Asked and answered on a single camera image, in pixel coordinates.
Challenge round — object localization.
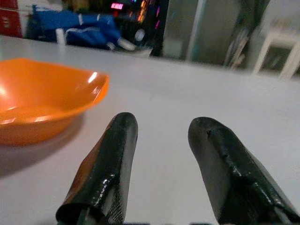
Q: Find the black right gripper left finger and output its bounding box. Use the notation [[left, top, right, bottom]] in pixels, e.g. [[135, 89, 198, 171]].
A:
[[55, 112, 139, 225]]

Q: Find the orange plastic bowl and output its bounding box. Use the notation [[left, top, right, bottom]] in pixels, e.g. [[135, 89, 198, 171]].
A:
[[0, 58, 110, 146]]

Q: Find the red box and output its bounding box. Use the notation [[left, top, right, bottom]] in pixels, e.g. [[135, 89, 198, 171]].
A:
[[0, 0, 23, 38]]

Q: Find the white lattice cabinet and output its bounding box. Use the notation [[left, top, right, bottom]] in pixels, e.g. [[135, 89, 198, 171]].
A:
[[252, 30, 300, 79]]

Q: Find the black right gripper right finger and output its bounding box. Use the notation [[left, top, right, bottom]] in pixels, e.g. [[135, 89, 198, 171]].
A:
[[187, 116, 300, 225]]

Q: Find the black device with lit display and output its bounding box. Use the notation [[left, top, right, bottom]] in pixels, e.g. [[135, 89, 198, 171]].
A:
[[110, 0, 169, 57]]

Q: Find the white cylindrical bottle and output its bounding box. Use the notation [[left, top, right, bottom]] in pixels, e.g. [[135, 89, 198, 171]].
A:
[[55, 28, 66, 45]]

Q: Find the grey metal cabinet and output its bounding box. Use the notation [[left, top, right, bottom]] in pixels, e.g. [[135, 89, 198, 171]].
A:
[[164, 0, 242, 64]]

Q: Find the blue fabric bag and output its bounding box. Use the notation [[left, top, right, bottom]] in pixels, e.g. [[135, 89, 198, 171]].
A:
[[31, 6, 122, 50]]

